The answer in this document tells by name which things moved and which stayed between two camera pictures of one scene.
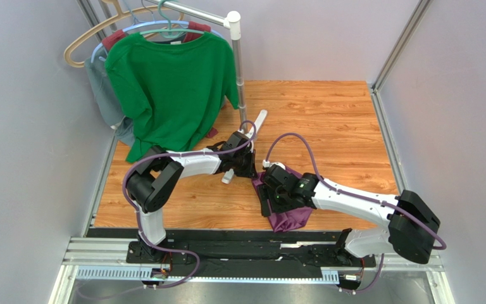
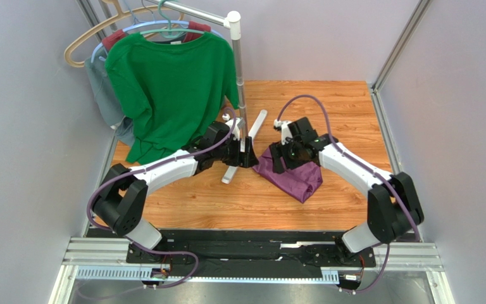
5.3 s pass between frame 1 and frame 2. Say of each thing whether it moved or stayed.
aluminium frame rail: stayed
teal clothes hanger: stayed
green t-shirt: stayed
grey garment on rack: stayed
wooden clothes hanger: stayed
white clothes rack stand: stayed
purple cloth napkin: moved
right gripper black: moved
